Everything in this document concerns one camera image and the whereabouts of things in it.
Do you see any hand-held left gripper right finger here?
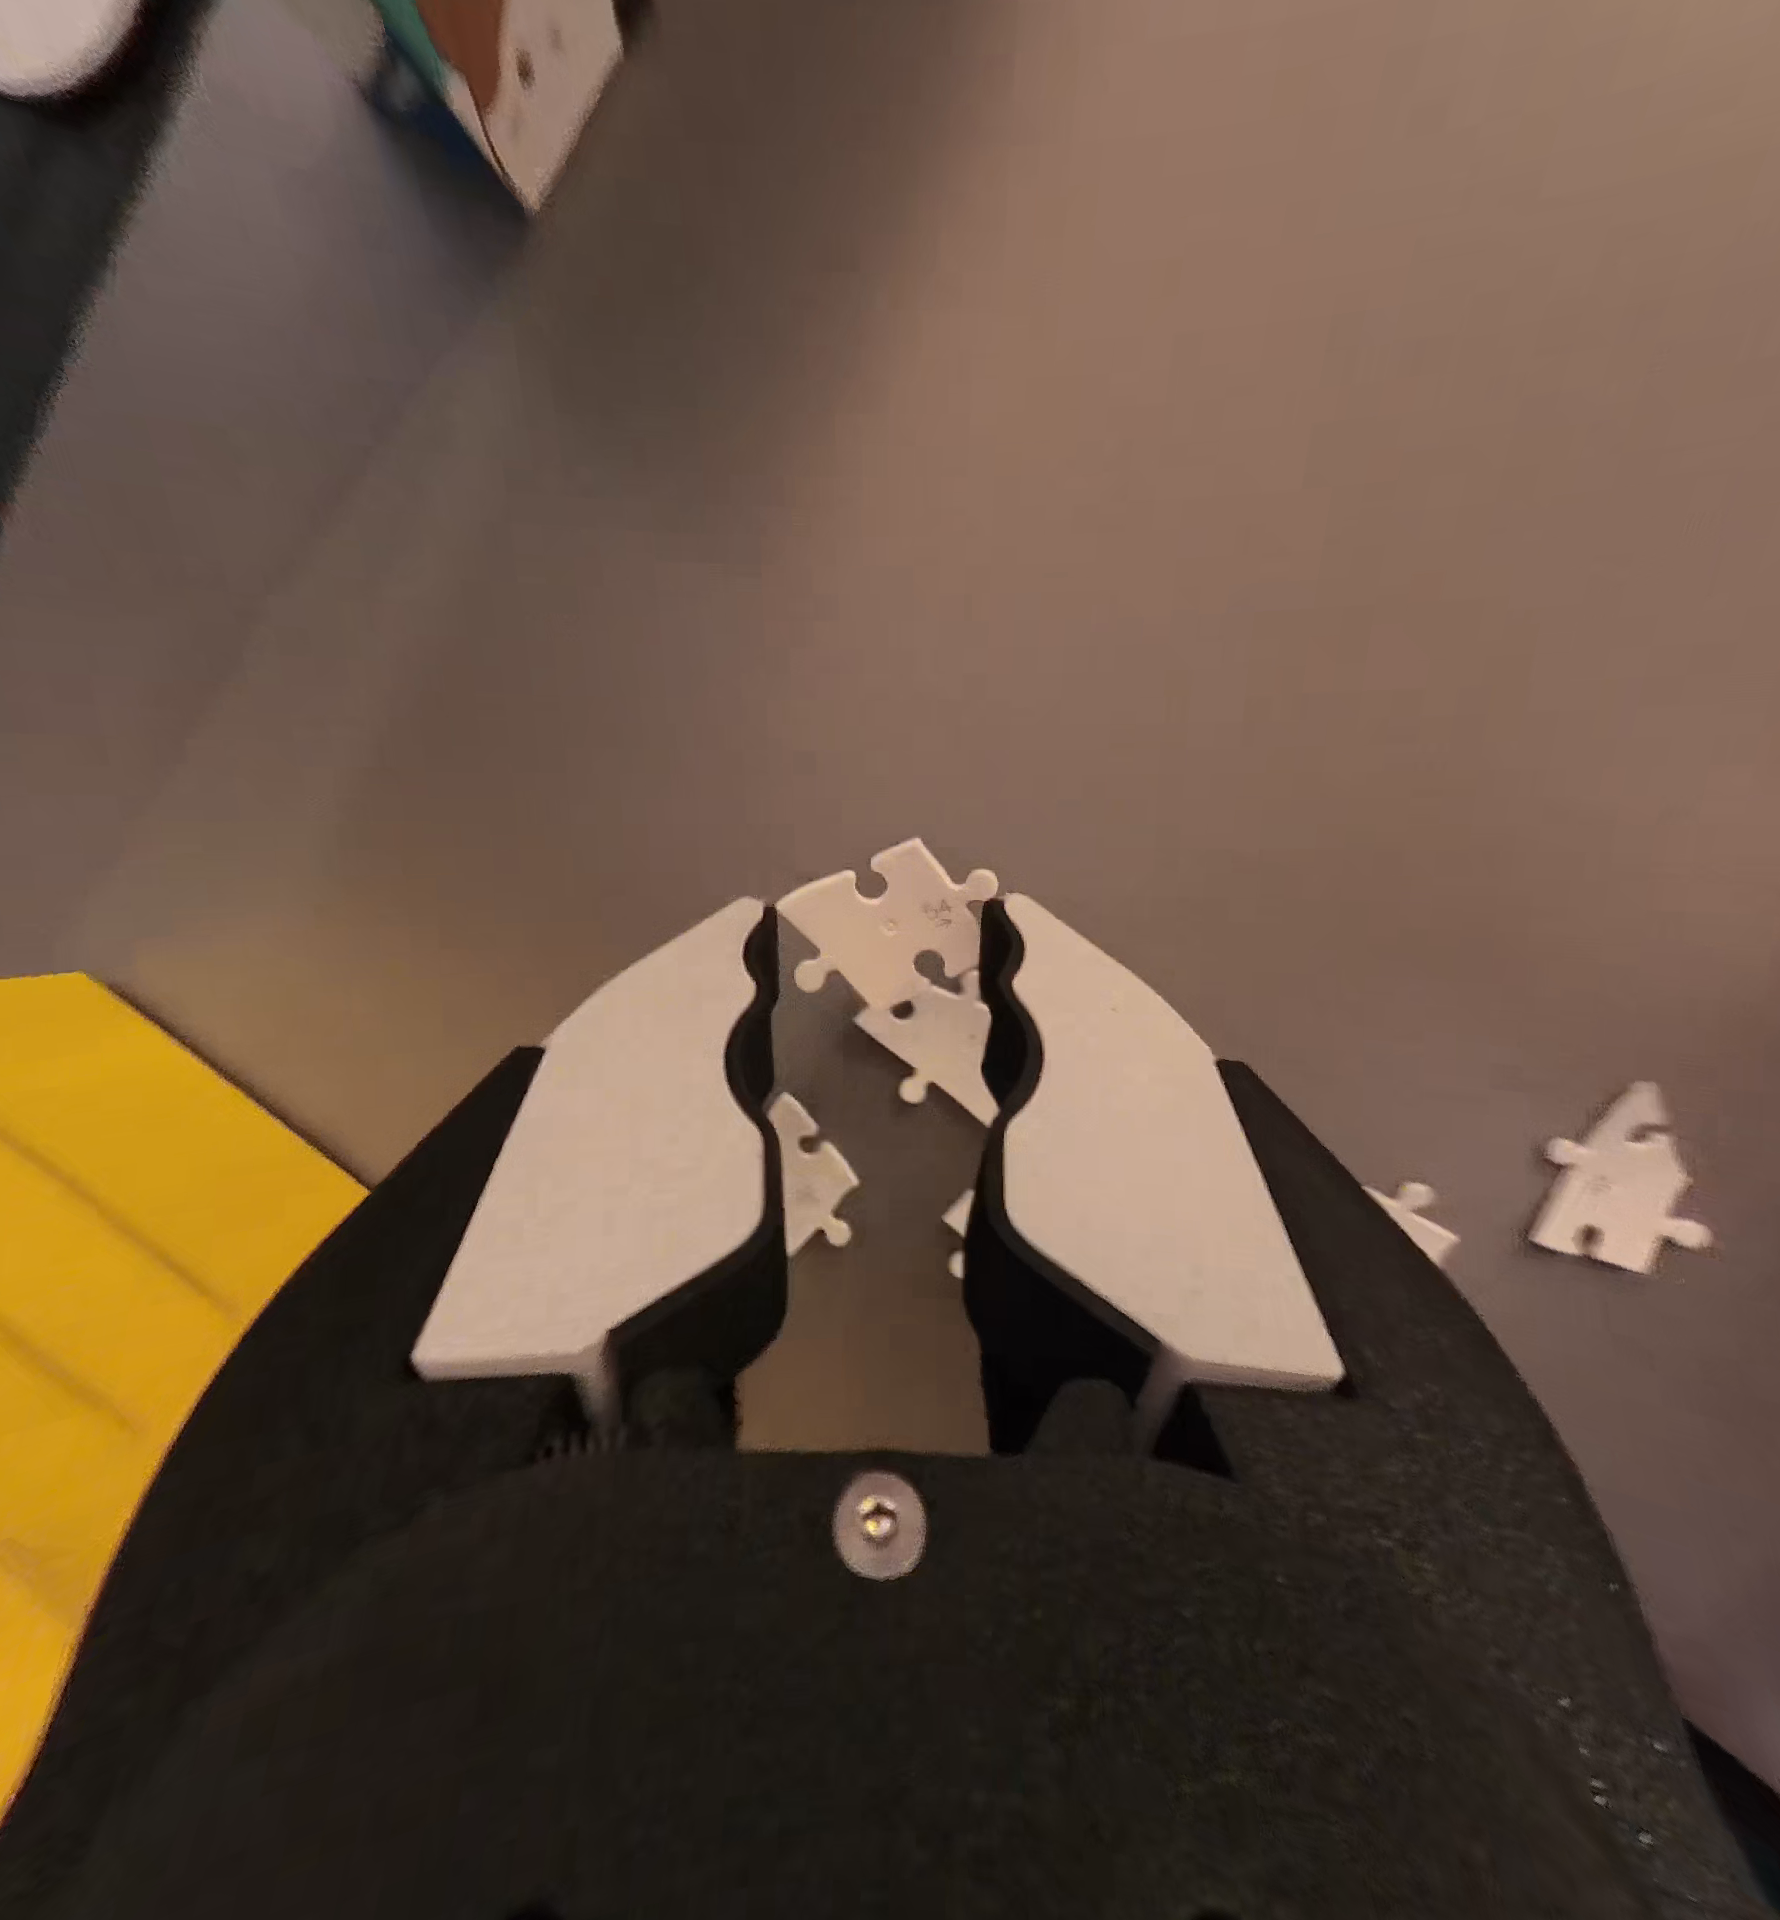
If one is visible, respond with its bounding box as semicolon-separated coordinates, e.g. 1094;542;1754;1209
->
976;891;1349;1393

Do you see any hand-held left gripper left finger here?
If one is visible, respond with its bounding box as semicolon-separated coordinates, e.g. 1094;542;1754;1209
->
408;894;790;1382

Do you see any single curved puzzle piece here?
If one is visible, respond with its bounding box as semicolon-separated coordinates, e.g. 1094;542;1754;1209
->
774;835;1003;1025

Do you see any pile of white puzzle pieces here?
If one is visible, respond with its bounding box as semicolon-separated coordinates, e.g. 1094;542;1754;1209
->
763;972;1718;1281

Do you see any colourful puzzle box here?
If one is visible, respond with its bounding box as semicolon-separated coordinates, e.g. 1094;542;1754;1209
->
360;0;633;216

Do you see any yellow plastic bin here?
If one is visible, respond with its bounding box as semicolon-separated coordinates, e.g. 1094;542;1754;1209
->
0;971;372;1868

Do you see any white round object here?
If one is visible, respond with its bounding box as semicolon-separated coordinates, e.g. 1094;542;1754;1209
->
0;0;148;102

